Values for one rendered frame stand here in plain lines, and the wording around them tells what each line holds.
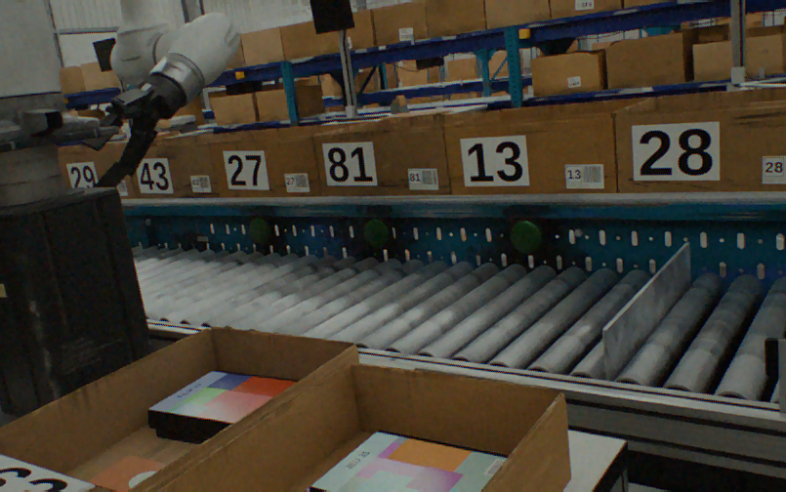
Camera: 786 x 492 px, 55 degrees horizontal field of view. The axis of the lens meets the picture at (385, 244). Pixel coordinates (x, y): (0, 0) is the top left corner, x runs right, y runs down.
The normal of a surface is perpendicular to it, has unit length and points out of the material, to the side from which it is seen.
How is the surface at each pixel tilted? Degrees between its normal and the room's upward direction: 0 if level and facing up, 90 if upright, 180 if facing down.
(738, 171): 91
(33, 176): 90
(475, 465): 0
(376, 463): 0
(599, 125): 90
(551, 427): 90
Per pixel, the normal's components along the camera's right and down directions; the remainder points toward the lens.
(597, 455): -0.13, -0.96
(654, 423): -0.56, 0.26
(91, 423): 0.83, 0.00
